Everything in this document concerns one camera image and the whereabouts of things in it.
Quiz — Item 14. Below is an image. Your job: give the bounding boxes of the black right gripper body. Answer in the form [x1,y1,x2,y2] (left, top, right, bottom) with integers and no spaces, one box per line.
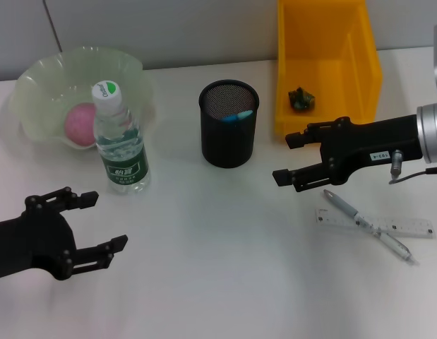
[320,114,424,185]

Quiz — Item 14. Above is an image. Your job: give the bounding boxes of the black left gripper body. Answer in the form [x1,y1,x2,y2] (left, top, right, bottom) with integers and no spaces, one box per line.
[0,194,78,282]

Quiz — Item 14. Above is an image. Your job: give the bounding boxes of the clear water bottle green label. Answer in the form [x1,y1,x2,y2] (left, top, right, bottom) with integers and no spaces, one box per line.
[92,80,151,194]

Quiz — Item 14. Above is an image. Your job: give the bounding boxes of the pink peach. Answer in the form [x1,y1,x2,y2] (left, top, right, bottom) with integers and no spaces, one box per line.
[64,102,98,148]

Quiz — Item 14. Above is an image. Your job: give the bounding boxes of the blue scissors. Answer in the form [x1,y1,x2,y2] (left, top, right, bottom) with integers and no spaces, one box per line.
[220,109,253,124]

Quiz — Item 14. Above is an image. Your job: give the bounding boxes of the silver white pen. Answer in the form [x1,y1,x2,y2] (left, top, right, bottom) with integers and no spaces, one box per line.
[323,189,419,266]

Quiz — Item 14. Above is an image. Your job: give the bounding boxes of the black mesh pen holder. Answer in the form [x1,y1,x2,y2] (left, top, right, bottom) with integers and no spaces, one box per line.
[198,80,261,169]

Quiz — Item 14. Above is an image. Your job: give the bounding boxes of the clear plastic ruler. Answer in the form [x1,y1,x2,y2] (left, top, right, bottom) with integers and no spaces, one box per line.
[314,207,435,240]

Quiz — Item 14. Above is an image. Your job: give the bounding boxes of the pale green glass fruit plate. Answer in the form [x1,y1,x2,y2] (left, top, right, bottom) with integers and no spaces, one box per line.
[9,45,157,151]

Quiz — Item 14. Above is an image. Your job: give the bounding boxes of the yellow plastic bin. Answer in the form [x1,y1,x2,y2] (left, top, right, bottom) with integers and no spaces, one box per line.
[273,0,384,146]

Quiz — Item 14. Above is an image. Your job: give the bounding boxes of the right gripper cable with plug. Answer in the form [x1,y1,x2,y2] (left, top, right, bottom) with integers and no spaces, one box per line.
[389,148,437,185]

